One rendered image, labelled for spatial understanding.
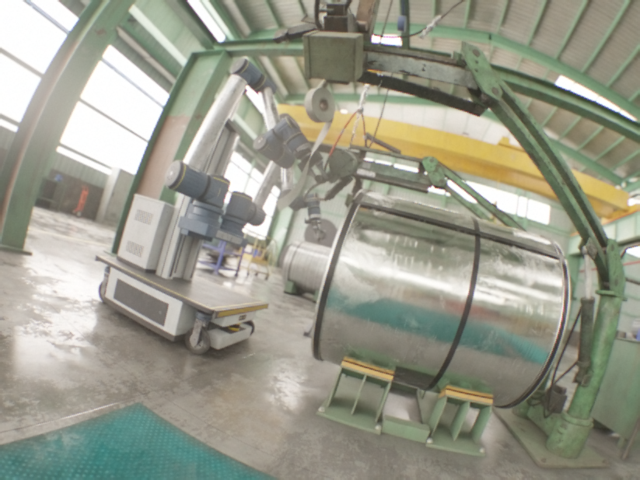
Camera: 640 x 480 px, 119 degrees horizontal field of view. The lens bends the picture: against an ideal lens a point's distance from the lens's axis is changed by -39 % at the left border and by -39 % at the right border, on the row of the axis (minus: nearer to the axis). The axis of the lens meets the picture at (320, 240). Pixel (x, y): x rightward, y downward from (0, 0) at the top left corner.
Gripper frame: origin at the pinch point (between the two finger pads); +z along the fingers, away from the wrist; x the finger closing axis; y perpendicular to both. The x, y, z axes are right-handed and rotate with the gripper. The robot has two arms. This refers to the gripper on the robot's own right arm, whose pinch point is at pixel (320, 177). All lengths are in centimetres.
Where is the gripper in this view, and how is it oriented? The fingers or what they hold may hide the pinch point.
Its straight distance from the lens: 163.0
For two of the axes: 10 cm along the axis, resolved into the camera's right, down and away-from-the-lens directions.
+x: -7.6, 4.8, 4.4
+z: 5.4, 8.4, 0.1
